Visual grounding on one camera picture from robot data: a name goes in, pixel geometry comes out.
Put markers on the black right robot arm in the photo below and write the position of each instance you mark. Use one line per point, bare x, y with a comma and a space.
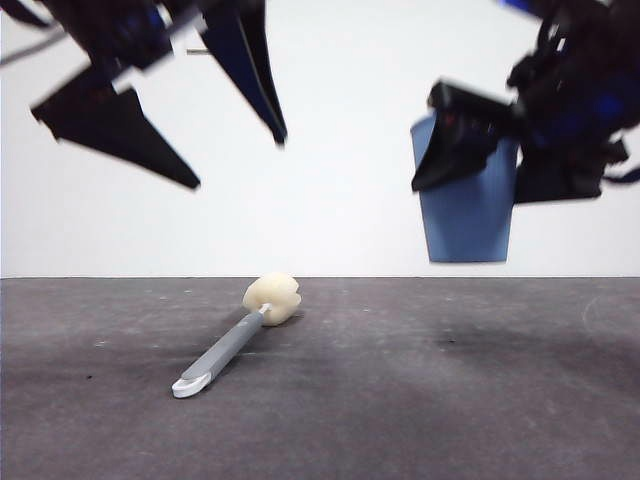
575, 75

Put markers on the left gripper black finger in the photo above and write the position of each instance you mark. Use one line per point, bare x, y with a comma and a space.
115, 130
245, 65

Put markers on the grey cup brush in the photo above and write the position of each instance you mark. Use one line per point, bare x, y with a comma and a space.
225, 350

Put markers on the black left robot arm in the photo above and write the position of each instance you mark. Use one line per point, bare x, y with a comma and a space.
115, 30

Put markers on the blue ribbed plastic cup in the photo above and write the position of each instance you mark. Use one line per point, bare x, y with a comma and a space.
465, 225

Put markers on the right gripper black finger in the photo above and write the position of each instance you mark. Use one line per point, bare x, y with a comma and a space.
460, 145
555, 180

